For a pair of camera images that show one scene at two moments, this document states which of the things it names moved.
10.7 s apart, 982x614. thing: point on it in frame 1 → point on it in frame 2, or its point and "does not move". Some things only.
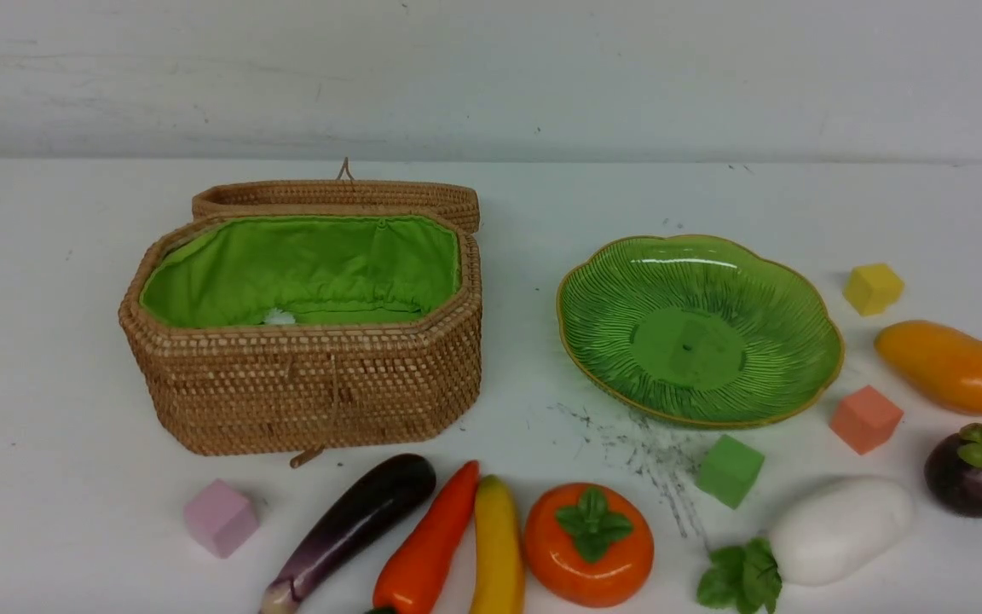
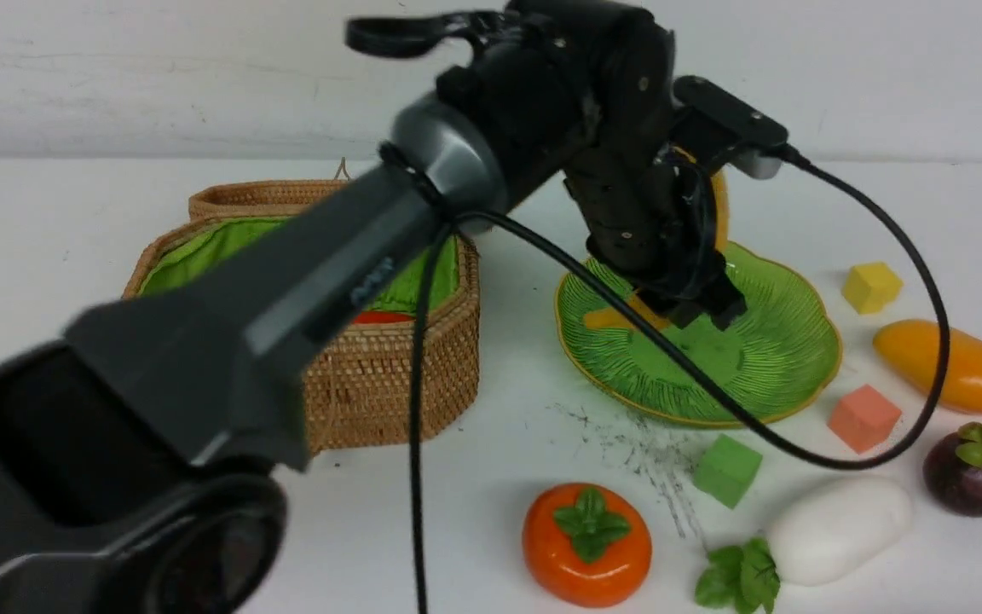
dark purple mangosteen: (975, 472) does not move
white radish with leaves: (834, 530) does not move
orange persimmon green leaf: (592, 543) does not move
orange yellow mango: (953, 367) does not move
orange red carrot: (412, 576) → (382, 316)
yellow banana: (499, 586) → (649, 303)
